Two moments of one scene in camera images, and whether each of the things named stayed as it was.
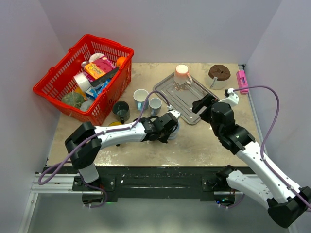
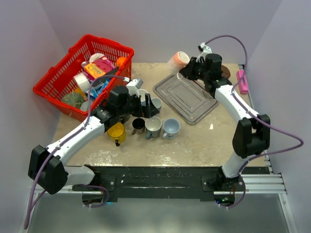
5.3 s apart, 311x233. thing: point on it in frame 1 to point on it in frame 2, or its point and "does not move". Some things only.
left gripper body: x=164 y=135 to x=134 y=106
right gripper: x=206 y=101 to x=187 y=71
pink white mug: x=181 y=76 to x=178 y=61
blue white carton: x=93 y=91 does not move
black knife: x=104 y=77 does not move
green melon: x=75 y=99 does not move
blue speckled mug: x=155 y=105 does not move
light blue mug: x=140 y=96 does not move
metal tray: x=181 y=97 does not move
